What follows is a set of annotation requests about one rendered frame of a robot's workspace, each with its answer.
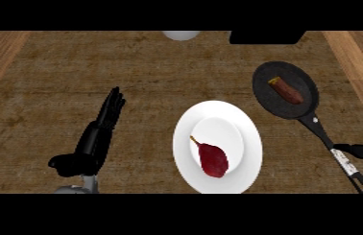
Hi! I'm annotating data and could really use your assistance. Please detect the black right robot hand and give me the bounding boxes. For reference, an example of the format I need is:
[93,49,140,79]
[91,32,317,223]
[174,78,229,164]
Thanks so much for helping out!
[332,143,363,160]

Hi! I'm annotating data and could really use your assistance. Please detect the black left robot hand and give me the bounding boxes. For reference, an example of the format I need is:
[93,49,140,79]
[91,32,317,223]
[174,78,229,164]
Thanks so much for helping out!
[47,86,127,178]

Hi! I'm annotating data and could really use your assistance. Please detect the brown sweet potato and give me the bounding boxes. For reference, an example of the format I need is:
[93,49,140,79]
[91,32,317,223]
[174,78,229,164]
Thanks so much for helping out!
[267,76,305,106]

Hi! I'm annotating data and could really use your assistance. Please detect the black frying pan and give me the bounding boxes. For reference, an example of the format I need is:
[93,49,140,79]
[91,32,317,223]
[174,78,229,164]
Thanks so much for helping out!
[251,60,363,194]

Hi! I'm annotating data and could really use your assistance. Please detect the dark red sweet potato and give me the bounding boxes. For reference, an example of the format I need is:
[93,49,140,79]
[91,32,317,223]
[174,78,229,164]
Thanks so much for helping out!
[189,135,230,178]

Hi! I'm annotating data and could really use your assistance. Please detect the white plate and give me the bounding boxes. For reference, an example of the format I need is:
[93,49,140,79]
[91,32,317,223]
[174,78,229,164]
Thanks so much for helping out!
[171,100,264,195]

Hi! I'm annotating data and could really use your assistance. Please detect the white round object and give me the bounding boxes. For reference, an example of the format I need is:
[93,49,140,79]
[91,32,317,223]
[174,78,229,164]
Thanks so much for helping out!
[161,31,201,42]

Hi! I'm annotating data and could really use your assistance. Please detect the black appliance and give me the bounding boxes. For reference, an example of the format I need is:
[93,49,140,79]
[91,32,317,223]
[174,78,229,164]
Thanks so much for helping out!
[229,31,308,45]

